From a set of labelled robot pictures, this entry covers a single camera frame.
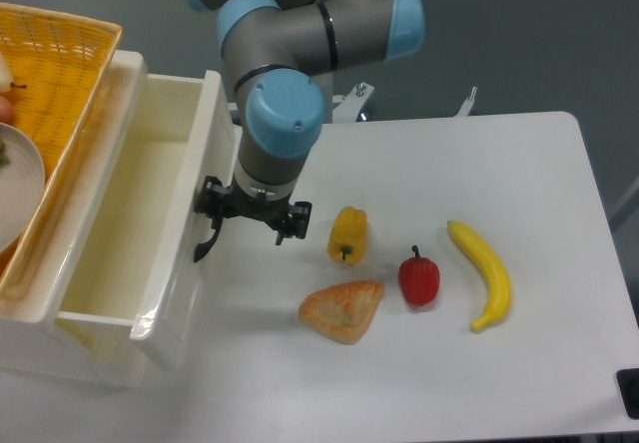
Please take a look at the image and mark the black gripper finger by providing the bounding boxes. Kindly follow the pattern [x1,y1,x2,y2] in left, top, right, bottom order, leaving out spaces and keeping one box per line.
[273,201,313,245]
[194,176,233,228]

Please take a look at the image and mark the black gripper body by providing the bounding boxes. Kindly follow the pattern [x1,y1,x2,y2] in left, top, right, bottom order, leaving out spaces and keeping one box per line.
[222,183,292,228]

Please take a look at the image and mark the black top drawer handle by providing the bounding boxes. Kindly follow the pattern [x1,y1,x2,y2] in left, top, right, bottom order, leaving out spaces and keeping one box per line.
[193,219,223,262]

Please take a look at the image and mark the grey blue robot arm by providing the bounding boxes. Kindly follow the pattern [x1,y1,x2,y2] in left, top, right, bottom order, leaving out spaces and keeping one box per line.
[188,0,425,239]

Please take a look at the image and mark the white drawer cabinet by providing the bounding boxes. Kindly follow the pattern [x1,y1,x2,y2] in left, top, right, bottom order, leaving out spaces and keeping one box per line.
[1,51,147,384]

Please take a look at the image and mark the yellow bell pepper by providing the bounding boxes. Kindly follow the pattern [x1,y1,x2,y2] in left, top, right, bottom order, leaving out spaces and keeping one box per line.
[326,207,368,265]

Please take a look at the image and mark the brown pastry bread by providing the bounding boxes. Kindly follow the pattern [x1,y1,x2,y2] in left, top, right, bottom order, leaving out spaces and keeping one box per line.
[298,280,384,345]

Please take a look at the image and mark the red bell pepper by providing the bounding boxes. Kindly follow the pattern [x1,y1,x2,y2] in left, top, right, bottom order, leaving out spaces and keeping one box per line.
[398,244,440,307]

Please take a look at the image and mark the grey plate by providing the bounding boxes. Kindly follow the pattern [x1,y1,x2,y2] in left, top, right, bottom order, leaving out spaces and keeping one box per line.
[1,123,46,252]

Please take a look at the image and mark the yellow woven basket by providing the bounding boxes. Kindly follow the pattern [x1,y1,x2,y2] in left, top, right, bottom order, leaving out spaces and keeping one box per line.
[1,3,122,299]

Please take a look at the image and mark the yellow banana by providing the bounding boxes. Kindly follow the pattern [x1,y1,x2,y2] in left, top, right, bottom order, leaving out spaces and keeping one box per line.
[447,221,512,333]

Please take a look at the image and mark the green grapes on plate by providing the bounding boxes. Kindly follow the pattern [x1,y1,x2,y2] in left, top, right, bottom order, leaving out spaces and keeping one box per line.
[0,140,10,167]

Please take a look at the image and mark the pink peach in basket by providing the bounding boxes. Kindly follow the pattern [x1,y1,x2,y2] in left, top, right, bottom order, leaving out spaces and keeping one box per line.
[0,96,15,124]

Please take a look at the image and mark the white pear in basket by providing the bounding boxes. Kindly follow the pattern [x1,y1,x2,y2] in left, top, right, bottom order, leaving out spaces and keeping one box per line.
[0,53,27,94]

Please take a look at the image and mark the black device at table corner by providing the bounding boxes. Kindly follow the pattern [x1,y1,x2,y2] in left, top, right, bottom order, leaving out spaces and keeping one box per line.
[616,368,639,420]

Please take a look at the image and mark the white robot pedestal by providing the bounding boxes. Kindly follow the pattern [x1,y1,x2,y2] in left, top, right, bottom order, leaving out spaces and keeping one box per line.
[314,73,333,124]

